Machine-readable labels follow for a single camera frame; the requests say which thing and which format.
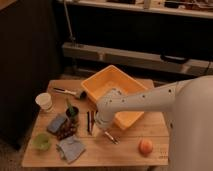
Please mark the bunch of dark grapes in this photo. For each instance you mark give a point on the bunch of dark grapes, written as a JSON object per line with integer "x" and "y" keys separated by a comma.
{"x": 69, "y": 128}

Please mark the blue sponge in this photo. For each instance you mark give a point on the blue sponge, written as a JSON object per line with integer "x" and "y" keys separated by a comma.
{"x": 56, "y": 123}

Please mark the orange peach fruit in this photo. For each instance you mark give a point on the orange peach fruit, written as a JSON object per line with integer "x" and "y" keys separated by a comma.
{"x": 145, "y": 147}

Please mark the green plastic cup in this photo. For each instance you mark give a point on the green plastic cup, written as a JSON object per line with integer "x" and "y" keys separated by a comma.
{"x": 41, "y": 142}

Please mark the grey metal rail beam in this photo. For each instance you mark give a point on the grey metal rail beam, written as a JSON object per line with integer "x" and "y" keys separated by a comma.
{"x": 135, "y": 59}

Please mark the blue folded cloth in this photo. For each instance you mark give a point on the blue folded cloth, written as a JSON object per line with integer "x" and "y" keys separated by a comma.
{"x": 70, "y": 148}

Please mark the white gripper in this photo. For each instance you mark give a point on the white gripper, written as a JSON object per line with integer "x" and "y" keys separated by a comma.
{"x": 103, "y": 125}

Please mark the grey metal pole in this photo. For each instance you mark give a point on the grey metal pole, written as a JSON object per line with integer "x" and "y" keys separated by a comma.
{"x": 71, "y": 37}

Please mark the small potted plant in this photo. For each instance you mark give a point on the small potted plant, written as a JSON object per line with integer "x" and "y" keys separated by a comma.
{"x": 72, "y": 112}

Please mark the white paper cup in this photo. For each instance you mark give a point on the white paper cup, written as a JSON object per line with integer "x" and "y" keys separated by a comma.
{"x": 44, "y": 100}

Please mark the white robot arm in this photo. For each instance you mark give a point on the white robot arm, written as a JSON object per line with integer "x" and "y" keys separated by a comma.
{"x": 188, "y": 106}

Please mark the striped brown fabric strip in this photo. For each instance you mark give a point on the striped brown fabric strip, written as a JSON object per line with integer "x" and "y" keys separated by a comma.
{"x": 90, "y": 121}

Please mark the wooden shelf with clutter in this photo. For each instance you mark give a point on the wooden shelf with clutter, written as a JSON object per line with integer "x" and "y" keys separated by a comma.
{"x": 150, "y": 6}

